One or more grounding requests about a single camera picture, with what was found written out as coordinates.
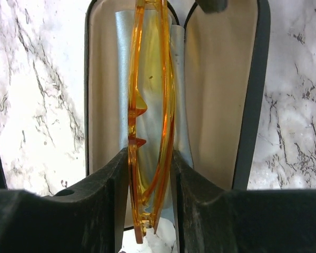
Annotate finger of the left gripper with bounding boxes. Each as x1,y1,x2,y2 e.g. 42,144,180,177
195,0,228,13

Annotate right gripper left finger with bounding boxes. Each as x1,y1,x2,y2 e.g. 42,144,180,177
0,149,128,252

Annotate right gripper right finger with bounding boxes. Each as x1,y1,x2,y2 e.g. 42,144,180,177
172,151,316,252

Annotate black glasses case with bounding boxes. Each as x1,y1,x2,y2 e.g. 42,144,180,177
83,0,272,232

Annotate orange plastic sunglasses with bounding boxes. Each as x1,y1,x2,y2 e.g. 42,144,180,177
127,1,175,244

